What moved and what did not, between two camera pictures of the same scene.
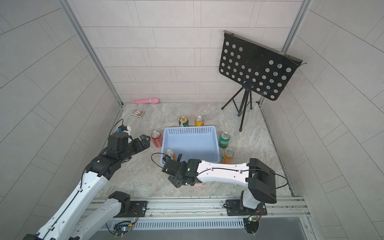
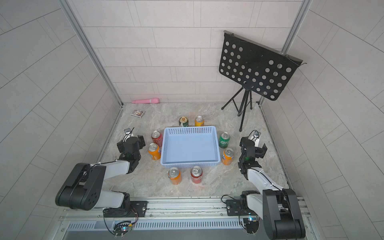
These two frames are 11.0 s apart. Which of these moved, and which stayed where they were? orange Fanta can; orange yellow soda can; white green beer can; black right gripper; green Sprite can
Moved: black right gripper
Stayed: orange yellow soda can; white green beer can; green Sprite can; orange Fanta can
